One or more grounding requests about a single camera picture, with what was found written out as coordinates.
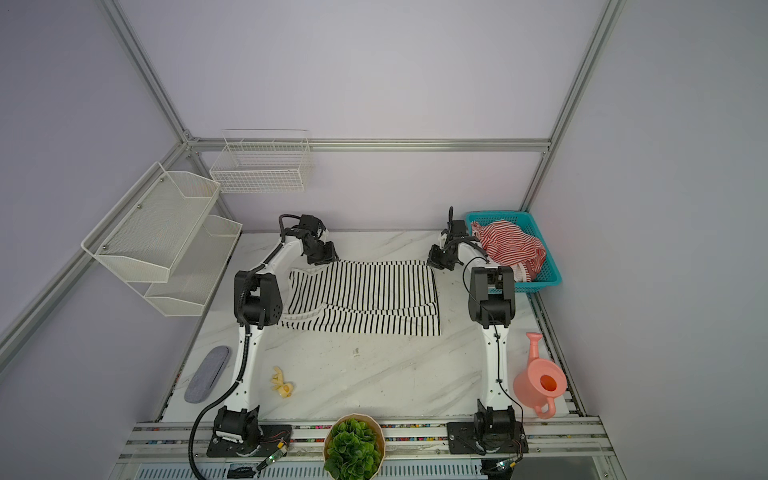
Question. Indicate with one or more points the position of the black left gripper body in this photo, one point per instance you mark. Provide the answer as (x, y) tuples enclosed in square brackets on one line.
[(320, 253)]

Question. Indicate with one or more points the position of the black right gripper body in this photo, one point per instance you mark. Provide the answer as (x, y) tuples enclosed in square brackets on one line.
[(441, 258)]

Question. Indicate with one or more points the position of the black white striped tank top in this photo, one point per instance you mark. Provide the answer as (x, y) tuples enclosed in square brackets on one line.
[(384, 298)]

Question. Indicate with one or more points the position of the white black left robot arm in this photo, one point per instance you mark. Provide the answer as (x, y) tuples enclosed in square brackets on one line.
[(259, 300)]

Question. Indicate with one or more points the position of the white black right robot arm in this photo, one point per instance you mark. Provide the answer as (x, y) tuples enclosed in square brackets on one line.
[(491, 305)]

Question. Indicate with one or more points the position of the red white striped tank top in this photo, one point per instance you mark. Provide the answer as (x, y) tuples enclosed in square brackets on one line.
[(508, 245)]

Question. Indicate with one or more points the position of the teal plastic basket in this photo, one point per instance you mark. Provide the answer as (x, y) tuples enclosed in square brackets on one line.
[(549, 275)]

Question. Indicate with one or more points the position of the yellow banana peel toy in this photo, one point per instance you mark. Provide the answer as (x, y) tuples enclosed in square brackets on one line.
[(280, 385)]

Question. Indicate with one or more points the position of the pink watering can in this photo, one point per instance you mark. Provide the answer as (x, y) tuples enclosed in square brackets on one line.
[(541, 383)]

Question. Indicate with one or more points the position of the white mesh two-tier shelf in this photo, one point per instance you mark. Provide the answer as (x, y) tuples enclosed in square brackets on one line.
[(165, 242)]

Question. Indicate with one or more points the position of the green plant in pot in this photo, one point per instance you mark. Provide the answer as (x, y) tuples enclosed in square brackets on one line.
[(354, 448)]

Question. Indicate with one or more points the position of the white wire wall basket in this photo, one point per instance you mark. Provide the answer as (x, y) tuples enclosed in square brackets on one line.
[(263, 161)]

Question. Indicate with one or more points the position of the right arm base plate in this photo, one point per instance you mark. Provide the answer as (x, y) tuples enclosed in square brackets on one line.
[(463, 438)]

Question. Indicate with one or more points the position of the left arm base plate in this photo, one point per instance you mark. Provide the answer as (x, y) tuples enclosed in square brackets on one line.
[(265, 445)]

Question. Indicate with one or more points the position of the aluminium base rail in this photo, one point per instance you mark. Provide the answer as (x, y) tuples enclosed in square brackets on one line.
[(566, 448)]

